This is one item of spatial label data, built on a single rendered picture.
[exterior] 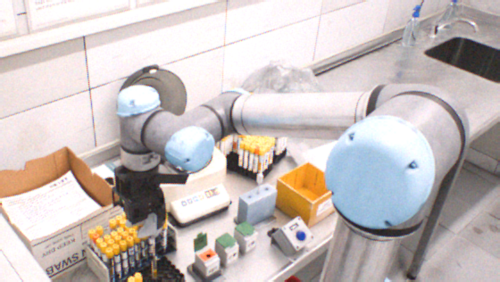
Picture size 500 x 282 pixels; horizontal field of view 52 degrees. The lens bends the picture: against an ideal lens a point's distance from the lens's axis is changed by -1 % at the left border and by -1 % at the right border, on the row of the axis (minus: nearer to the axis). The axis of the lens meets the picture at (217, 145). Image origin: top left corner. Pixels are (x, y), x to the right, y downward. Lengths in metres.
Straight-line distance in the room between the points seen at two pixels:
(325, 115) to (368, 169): 0.22
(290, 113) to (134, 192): 0.36
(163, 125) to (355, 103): 0.32
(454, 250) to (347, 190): 2.30
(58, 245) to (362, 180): 0.83
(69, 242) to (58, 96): 0.42
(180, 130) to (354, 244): 0.34
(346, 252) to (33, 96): 0.98
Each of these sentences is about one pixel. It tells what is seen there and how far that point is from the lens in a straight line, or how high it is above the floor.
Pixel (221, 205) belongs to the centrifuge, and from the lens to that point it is 1.43.
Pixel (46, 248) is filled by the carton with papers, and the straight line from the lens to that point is 1.24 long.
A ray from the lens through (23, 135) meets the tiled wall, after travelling 1.47.
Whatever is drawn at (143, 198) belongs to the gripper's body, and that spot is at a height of 1.19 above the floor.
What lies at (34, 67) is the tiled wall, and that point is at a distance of 1.40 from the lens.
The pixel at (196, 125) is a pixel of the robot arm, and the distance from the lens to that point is 0.87.
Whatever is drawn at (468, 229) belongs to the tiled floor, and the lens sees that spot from 3.04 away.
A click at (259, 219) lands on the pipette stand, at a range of 1.41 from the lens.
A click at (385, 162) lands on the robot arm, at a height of 1.53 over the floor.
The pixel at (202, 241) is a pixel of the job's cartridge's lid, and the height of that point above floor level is 0.97.
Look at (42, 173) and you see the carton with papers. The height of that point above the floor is 0.97.
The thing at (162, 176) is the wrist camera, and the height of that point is 1.21.
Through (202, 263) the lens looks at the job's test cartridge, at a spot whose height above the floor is 0.94.
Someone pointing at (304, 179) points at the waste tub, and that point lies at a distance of 1.54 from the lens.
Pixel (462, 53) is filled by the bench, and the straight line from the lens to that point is 2.98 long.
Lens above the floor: 1.85
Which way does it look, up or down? 35 degrees down
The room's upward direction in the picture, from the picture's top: 3 degrees clockwise
